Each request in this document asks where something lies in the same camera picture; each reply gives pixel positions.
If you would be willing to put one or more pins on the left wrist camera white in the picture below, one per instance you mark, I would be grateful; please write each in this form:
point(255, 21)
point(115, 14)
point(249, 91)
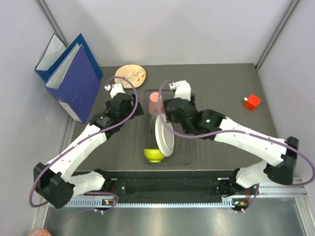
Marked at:
point(114, 89)

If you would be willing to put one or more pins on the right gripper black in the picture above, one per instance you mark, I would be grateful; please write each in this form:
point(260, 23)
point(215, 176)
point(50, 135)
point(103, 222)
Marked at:
point(168, 114)

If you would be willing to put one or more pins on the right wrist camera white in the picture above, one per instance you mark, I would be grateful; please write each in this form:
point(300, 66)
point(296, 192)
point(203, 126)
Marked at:
point(181, 90)

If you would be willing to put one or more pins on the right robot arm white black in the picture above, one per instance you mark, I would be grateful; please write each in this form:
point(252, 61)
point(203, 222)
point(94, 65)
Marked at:
point(278, 157)

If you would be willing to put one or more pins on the pink cup left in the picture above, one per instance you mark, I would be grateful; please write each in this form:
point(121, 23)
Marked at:
point(154, 99)

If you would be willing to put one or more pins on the clear wine glass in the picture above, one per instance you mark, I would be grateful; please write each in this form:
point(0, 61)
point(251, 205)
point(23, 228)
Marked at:
point(155, 115)

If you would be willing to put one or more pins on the beige floral plate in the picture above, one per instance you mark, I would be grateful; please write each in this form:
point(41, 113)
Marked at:
point(134, 73)

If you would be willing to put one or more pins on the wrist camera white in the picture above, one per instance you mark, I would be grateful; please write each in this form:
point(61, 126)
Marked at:
point(114, 89)
point(181, 90)

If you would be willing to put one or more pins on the blue binder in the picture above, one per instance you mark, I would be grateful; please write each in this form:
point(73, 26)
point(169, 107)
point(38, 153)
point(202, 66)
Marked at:
point(74, 84)
point(56, 51)

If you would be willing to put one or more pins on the aluminium rail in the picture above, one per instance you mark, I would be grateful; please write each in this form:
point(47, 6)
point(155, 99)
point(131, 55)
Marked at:
point(182, 199)

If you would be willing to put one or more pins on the yellow-green bowl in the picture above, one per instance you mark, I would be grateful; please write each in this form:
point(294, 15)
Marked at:
point(153, 155)

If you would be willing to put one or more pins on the white plate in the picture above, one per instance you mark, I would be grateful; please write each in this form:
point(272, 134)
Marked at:
point(164, 135)

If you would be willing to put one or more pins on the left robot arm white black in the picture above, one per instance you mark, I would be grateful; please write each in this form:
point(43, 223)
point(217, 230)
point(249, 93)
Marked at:
point(55, 181)

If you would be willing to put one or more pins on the black wire dish rack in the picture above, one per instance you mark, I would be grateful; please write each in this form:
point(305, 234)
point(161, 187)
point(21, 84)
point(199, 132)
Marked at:
point(184, 149)

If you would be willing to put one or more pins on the rear blue binder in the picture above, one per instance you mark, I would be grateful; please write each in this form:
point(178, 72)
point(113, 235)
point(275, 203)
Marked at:
point(56, 51)

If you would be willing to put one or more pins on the front blue binder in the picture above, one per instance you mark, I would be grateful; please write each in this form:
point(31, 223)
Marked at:
point(74, 84)

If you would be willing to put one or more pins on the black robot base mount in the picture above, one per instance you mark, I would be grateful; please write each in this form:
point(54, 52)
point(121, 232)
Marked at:
point(213, 182)

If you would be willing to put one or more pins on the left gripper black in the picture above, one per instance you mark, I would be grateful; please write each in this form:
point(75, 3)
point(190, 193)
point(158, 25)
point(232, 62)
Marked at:
point(139, 111)

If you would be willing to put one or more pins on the red cube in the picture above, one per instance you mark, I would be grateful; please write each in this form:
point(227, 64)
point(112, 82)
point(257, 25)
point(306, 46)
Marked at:
point(251, 102)

